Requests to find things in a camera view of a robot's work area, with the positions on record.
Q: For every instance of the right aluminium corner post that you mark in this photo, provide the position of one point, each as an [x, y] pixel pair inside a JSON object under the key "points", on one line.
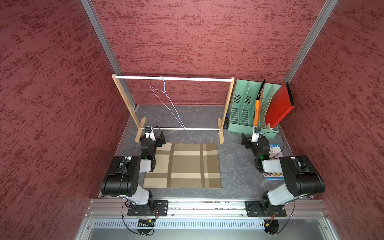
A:
{"points": [[318, 25]]}

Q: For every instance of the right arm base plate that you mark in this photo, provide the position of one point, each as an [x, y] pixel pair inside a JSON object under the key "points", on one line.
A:
{"points": [[264, 209]]}

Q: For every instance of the red folder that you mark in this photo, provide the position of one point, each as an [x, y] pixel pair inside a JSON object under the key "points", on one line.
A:
{"points": [[281, 104]]}

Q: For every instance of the left aluminium corner post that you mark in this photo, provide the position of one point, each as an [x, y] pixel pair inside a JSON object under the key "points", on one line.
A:
{"points": [[92, 15]]}

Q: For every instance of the green file organizer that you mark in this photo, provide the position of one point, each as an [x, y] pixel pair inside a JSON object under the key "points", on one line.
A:
{"points": [[242, 111]]}

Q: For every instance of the brown plaid scarf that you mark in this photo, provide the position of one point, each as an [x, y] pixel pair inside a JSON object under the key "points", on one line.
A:
{"points": [[185, 166]]}

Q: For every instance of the aluminium corner post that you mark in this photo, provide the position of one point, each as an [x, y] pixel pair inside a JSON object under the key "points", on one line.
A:
{"points": [[318, 25], [92, 15]]}

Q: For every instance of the orange folder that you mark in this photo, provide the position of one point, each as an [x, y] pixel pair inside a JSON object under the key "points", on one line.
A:
{"points": [[258, 104]]}

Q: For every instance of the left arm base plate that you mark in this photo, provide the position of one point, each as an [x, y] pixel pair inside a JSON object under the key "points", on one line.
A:
{"points": [[157, 209]]}

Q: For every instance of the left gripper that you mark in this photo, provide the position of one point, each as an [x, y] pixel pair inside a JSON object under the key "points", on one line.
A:
{"points": [[160, 138]]}

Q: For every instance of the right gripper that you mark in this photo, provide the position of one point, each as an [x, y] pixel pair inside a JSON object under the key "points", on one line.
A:
{"points": [[247, 140]]}

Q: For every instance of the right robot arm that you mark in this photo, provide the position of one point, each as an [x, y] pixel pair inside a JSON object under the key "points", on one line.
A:
{"points": [[300, 176]]}

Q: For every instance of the dog picture book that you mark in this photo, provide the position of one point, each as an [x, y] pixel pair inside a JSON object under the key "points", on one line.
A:
{"points": [[275, 152]]}

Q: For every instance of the aluminium rail frame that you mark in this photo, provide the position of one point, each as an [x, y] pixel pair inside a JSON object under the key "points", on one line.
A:
{"points": [[304, 217]]}

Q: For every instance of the small blue black object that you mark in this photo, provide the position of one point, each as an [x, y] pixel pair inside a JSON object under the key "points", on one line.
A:
{"points": [[226, 122]]}

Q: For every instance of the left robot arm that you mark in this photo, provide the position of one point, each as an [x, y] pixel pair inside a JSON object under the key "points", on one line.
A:
{"points": [[122, 178]]}

